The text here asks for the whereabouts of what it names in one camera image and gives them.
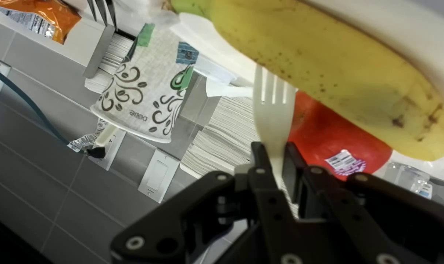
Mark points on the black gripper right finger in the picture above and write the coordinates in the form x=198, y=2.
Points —
x=372, y=222

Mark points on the white plate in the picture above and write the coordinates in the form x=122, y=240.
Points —
x=412, y=27

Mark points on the orange snack bag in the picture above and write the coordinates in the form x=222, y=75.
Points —
x=51, y=20

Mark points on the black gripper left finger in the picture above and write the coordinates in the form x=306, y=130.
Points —
x=179, y=229

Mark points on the yellow banana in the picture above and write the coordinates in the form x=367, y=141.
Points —
x=335, y=64

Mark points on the napkin holder box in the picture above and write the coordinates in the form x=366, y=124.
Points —
x=220, y=134

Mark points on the white plastic fork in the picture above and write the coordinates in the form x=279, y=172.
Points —
x=272, y=108

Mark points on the red tomato with sticker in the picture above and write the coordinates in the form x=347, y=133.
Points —
x=326, y=140

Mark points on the patterned paper cup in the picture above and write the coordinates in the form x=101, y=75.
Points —
x=147, y=91

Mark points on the white wall outlet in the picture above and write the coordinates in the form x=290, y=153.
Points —
x=157, y=175

